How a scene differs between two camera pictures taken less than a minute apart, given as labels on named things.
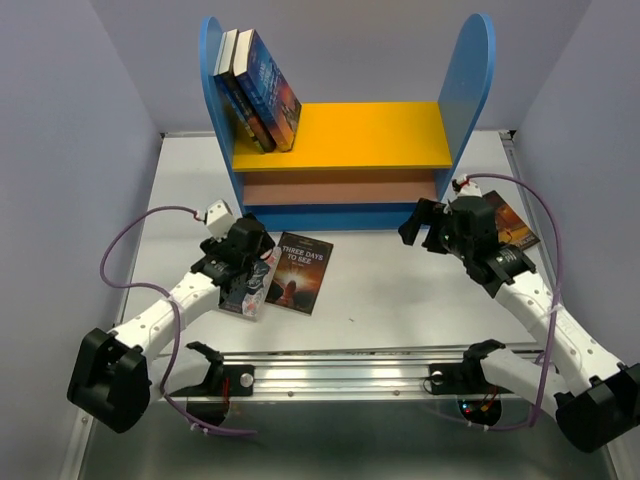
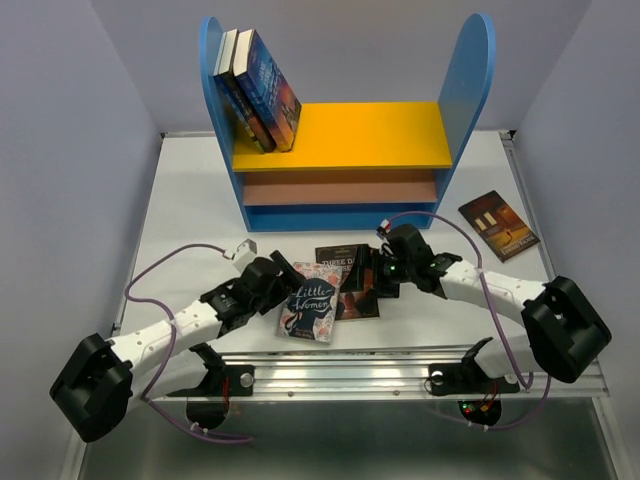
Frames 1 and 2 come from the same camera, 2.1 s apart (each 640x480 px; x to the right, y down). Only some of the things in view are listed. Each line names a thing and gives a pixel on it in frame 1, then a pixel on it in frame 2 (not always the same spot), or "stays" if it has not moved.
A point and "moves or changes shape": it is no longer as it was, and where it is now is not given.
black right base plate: (460, 378) stays
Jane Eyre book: (273, 92) stays
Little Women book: (247, 294) moves or changes shape
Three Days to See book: (298, 272) → (352, 304)
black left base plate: (221, 381) stays
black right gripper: (425, 211) → (363, 259)
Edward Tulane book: (510, 229) stays
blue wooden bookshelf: (356, 166) stays
